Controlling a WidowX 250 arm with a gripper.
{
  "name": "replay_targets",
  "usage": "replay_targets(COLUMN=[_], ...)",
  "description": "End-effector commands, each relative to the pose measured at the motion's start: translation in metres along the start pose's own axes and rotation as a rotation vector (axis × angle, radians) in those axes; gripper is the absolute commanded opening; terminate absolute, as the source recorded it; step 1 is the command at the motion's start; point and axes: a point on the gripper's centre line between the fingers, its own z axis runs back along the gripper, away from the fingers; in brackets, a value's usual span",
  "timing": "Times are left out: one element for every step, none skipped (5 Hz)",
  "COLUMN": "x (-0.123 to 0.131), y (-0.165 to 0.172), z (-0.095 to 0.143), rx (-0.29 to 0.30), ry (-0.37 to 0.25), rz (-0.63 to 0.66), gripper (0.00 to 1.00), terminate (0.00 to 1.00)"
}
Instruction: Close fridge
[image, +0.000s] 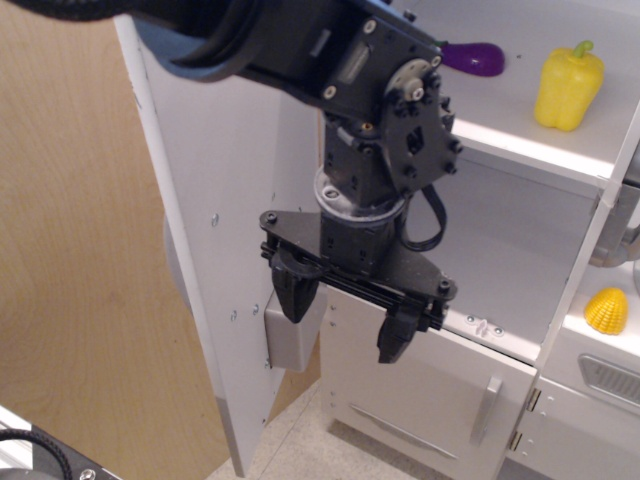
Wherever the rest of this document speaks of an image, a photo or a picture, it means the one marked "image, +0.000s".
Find white toy kitchen counter unit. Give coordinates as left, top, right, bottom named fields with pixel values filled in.
left=499, top=262, right=639, bottom=479

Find yellow toy corn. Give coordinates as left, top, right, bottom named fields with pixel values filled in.
left=584, top=287, right=629, bottom=335

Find white lower freezer door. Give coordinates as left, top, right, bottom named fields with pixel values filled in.
left=320, top=289, right=536, bottom=479

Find yellow toy bell pepper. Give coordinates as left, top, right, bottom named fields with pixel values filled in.
left=534, top=40, right=605, bottom=132

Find black robot base with cable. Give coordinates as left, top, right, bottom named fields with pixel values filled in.
left=1, top=406, right=120, bottom=480

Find light wooden panel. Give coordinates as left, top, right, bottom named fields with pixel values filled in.
left=0, top=0, right=321, bottom=480

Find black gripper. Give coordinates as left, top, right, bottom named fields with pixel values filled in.
left=260, top=199, right=457, bottom=364

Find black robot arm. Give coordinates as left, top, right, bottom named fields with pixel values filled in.
left=26, top=1, right=462, bottom=364

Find white fridge door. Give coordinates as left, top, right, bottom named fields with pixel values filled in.
left=115, top=16, right=321, bottom=477

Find grey lower door handle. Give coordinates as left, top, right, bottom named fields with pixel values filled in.
left=469, top=376, right=502, bottom=446

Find grey toy faucet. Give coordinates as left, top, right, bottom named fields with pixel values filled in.
left=588, top=144, right=640, bottom=269

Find white toy fridge cabinet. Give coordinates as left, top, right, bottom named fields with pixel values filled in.
left=277, top=0, right=640, bottom=480

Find grey ice dispenser panel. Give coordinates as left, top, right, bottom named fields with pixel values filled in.
left=264, top=284, right=327, bottom=372

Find purple toy eggplant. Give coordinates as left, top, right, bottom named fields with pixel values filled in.
left=436, top=41, right=506, bottom=77

